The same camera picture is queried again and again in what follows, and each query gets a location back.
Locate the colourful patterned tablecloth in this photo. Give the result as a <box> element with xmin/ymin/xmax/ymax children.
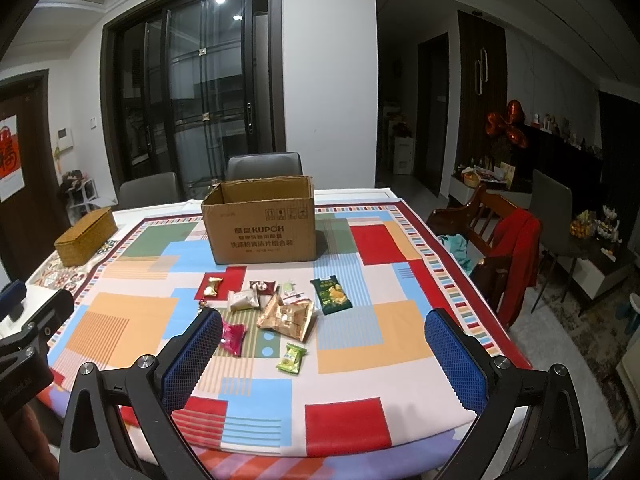
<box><xmin>29</xmin><ymin>198</ymin><xmax>527</xmax><ymax>479</ymax></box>

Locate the gold fortune biscuits bag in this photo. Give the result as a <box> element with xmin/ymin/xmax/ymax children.
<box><xmin>256</xmin><ymin>292</ymin><xmax>314</xmax><ymax>342</ymax></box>

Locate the dark glass sliding door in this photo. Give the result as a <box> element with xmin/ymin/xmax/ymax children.
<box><xmin>100</xmin><ymin>0</ymin><xmax>286</xmax><ymax>198</ymax></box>

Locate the red white snack packet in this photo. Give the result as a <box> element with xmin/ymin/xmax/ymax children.
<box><xmin>250</xmin><ymin>281</ymin><xmax>278</xmax><ymax>296</ymax></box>

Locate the red paper door decoration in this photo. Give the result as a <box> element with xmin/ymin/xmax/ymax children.
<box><xmin>0</xmin><ymin>115</ymin><xmax>25</xmax><ymax>202</ymax></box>

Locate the white wall intercom panel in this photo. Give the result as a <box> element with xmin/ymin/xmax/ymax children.
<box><xmin>56</xmin><ymin>128</ymin><xmax>74</xmax><ymax>152</ymax></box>

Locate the teal cloth on chair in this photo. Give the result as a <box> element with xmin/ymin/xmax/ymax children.
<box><xmin>437</xmin><ymin>234</ymin><xmax>478</xmax><ymax>275</ymax></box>

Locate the light green snack packet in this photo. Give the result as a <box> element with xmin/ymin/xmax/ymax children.
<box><xmin>277</xmin><ymin>344</ymin><xmax>307</xmax><ymax>375</ymax></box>

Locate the woven wicker box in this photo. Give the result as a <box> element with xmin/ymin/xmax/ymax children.
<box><xmin>54</xmin><ymin>207</ymin><xmax>117</xmax><ymax>266</ymax></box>

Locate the brown cardboard box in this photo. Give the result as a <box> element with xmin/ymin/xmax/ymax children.
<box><xmin>201</xmin><ymin>176</ymin><xmax>317</xmax><ymax>264</ymax></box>

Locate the dark green cracker packet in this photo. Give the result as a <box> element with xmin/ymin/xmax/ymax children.
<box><xmin>310</xmin><ymin>275</ymin><xmax>352</xmax><ymax>315</ymax></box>

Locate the white shoe rack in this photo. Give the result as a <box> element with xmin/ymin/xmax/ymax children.
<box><xmin>58</xmin><ymin>170</ymin><xmax>116</xmax><ymax>224</ymax></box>

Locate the red garment on chair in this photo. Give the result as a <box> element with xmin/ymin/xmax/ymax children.
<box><xmin>490</xmin><ymin>208</ymin><xmax>542</xmax><ymax>328</ymax></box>

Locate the magenta snack packet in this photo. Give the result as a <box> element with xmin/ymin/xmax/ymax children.
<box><xmin>220</xmin><ymin>322</ymin><xmax>247</xmax><ymax>356</ymax></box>

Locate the gold candy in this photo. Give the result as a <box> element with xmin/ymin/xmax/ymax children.
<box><xmin>203</xmin><ymin>276</ymin><xmax>224</xmax><ymax>299</ymax></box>

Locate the red foil balloon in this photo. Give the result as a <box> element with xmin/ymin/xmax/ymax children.
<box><xmin>485</xmin><ymin>100</ymin><xmax>527</xmax><ymax>148</ymax></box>

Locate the pale green candy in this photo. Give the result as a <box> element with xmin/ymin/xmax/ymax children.
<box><xmin>279</xmin><ymin>282</ymin><xmax>304</xmax><ymax>302</ymax></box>

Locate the grey chair left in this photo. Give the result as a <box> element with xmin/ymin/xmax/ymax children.
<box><xmin>118</xmin><ymin>171</ymin><xmax>182</xmax><ymax>209</ymax></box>

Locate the red wooden chair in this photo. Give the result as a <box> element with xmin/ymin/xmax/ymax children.
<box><xmin>426</xmin><ymin>184</ymin><xmax>516</xmax><ymax>312</ymax></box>

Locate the white low cabinet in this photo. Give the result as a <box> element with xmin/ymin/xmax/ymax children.
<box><xmin>448</xmin><ymin>161</ymin><xmax>532</xmax><ymax>208</ymax></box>

